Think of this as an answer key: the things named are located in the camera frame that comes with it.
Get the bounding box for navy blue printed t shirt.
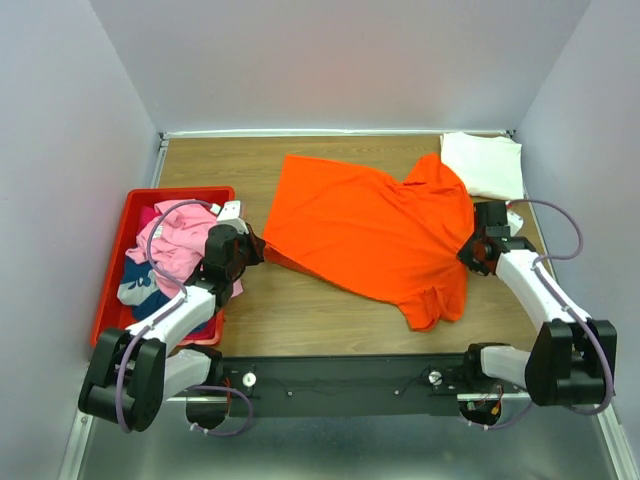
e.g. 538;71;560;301
117;254;201;321

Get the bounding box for folded white t shirt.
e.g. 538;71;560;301
441;132;524;200

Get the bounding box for magenta t shirt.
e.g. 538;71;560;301
136;206;161;242

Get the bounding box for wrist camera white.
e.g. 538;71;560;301
216;200;248;234
507;209;524;237

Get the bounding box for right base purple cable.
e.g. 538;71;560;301
467;394;534;431

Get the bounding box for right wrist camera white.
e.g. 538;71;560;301
507;209;524;237

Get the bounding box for pink t shirt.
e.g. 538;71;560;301
125;200;216;289

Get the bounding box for red plastic bin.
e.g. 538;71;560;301
89;186;236;346

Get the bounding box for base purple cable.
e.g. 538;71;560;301
467;394;534;431
188;383;255;437

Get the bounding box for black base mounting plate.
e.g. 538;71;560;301
164;352;521;419

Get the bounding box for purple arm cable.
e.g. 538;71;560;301
504;198;617;415
114;198;224;432

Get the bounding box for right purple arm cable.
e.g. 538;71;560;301
504;198;617;415

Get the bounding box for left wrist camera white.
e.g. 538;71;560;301
216;200;248;234

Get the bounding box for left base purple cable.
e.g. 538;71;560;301
188;383;255;437

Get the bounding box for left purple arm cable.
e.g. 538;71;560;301
114;198;224;432

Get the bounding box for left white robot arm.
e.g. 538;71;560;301
78;220;265;433

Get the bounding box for orange t shirt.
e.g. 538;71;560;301
263;153;474;331

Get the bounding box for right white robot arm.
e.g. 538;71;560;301
457;200;617;415

